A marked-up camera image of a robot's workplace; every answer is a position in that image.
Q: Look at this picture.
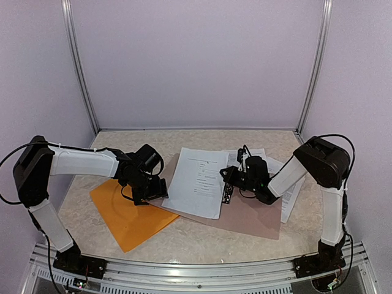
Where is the metal folder clip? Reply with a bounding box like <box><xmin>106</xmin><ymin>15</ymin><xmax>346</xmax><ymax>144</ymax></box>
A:
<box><xmin>222</xmin><ymin>183</ymin><xmax>234</xmax><ymax>204</ymax></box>

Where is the white printed sheet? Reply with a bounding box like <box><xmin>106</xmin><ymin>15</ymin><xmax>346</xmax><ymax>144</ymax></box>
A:
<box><xmin>162</xmin><ymin>148</ymin><xmax>228</xmax><ymax>219</ymax></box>
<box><xmin>227</xmin><ymin>148</ymin><xmax>267</xmax><ymax>166</ymax></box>

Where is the left aluminium frame post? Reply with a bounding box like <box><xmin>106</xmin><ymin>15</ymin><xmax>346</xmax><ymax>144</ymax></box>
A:
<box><xmin>61</xmin><ymin>0</ymin><xmax>100</xmax><ymax>135</ymax></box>

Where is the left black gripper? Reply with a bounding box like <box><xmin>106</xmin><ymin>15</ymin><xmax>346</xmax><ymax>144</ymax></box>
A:
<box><xmin>125</xmin><ymin>172</ymin><xmax>168</xmax><ymax>205</ymax></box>

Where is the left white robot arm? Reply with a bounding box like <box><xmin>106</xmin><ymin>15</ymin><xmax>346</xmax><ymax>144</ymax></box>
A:
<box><xmin>13</xmin><ymin>135</ymin><xmax>168</xmax><ymax>273</ymax></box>

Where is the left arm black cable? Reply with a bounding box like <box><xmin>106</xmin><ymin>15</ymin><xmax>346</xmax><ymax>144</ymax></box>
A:
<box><xmin>0</xmin><ymin>142</ymin><xmax>105</xmax><ymax>206</ymax></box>

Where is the aluminium frame post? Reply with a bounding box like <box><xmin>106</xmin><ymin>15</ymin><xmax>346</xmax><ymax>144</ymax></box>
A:
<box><xmin>296</xmin><ymin>0</ymin><xmax>333</xmax><ymax>136</ymax></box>
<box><xmin>61</xmin><ymin>0</ymin><xmax>100</xmax><ymax>135</ymax></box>

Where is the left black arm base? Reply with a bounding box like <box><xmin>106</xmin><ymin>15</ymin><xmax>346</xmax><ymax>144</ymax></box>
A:
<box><xmin>53</xmin><ymin>239</ymin><xmax>107</xmax><ymax>279</ymax></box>

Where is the white printed sheet dense text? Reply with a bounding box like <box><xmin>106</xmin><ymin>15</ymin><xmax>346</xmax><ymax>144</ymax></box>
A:
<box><xmin>281</xmin><ymin>177</ymin><xmax>305</xmax><ymax>224</ymax></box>

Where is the pink-brown file folder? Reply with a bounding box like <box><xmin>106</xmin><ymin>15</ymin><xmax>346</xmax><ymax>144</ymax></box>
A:
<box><xmin>150</xmin><ymin>153</ymin><xmax>282</xmax><ymax>240</ymax></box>

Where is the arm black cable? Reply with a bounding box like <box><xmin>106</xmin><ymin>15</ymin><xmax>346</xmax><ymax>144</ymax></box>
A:
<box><xmin>315</xmin><ymin>133</ymin><xmax>356</xmax><ymax>197</ymax></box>
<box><xmin>0</xmin><ymin>142</ymin><xmax>105</xmax><ymax>206</ymax></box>

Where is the white printed sheet back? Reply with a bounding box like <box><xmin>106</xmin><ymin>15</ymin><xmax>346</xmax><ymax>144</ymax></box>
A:
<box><xmin>227</xmin><ymin>148</ymin><xmax>267</xmax><ymax>166</ymax></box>

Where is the right aluminium frame post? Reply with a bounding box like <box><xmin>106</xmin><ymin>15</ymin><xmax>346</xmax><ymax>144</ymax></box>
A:
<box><xmin>296</xmin><ymin>0</ymin><xmax>333</xmax><ymax>136</ymax></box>

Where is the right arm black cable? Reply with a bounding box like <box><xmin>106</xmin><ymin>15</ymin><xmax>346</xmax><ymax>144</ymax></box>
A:
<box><xmin>315</xmin><ymin>133</ymin><xmax>356</xmax><ymax>197</ymax></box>

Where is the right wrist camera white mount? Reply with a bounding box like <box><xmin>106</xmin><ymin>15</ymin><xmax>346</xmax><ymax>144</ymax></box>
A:
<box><xmin>237</xmin><ymin>147</ymin><xmax>249</xmax><ymax>172</ymax></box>

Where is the orange folder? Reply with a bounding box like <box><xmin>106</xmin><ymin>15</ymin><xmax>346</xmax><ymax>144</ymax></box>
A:
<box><xmin>90</xmin><ymin>179</ymin><xmax>178</xmax><ymax>253</ymax></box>

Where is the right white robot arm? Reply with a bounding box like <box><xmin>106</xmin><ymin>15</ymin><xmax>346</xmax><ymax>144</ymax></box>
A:
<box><xmin>219</xmin><ymin>134</ymin><xmax>355</xmax><ymax>272</ymax></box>

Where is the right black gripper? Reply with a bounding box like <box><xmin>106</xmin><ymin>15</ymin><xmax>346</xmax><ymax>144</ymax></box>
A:
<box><xmin>220</xmin><ymin>165</ymin><xmax>258</xmax><ymax>193</ymax></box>

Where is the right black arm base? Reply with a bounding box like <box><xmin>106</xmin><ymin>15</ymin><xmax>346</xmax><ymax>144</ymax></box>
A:
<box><xmin>293</xmin><ymin>237</ymin><xmax>346</xmax><ymax>278</ymax></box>

